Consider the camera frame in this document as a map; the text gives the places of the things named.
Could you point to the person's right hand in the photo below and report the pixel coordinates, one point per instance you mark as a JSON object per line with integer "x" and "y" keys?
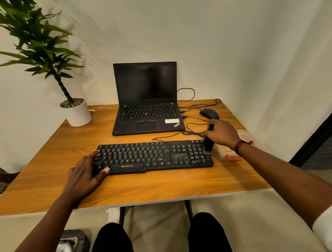
{"x": 223, "y": 133}

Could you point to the person's left hand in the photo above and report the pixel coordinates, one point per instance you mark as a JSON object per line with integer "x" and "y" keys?
{"x": 80, "y": 181}

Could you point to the yellow cloth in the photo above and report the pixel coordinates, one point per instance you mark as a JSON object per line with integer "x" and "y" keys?
{"x": 221, "y": 148}

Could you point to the black cleaning brush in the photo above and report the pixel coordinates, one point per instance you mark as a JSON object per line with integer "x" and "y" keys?
{"x": 208, "y": 148}

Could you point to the clear plastic container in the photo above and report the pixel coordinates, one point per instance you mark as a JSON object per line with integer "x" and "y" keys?
{"x": 220, "y": 154}

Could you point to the clear lid with orange clips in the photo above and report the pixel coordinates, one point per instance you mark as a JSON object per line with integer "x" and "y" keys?
{"x": 253, "y": 141}

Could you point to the black keyboard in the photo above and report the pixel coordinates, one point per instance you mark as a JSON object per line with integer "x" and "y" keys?
{"x": 150, "y": 155}

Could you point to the person's left forearm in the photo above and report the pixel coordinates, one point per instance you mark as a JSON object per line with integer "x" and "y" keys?
{"x": 46, "y": 228}

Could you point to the person's right forearm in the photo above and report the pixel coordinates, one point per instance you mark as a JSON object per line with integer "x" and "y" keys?
{"x": 282, "y": 179}

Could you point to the person's black trousers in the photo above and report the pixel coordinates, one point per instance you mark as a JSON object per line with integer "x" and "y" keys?
{"x": 207, "y": 233}

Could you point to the person's white shirt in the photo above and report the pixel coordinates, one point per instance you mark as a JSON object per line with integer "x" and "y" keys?
{"x": 324, "y": 228}

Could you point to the red wrist band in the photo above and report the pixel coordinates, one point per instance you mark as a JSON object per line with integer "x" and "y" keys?
{"x": 238, "y": 146}

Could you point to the black computer mouse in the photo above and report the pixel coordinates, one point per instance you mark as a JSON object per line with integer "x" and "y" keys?
{"x": 209, "y": 113}

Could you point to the black table leg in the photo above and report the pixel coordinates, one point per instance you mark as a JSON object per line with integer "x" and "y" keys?
{"x": 189, "y": 211}
{"x": 122, "y": 216}

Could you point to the black woven basket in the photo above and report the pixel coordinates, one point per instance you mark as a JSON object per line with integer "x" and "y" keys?
{"x": 81, "y": 240}

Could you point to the white plant pot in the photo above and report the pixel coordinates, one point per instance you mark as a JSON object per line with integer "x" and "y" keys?
{"x": 77, "y": 116}

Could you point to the brown patterned bag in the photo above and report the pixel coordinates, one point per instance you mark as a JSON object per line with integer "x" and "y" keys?
{"x": 6, "y": 179}

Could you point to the black laptop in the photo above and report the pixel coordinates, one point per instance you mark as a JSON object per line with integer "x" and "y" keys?
{"x": 145, "y": 80}

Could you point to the green leafy plant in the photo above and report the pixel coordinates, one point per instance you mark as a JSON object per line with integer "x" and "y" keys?
{"x": 39, "y": 46}

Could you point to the black door frame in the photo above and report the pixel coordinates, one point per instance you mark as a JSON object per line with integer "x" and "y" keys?
{"x": 311, "y": 145}

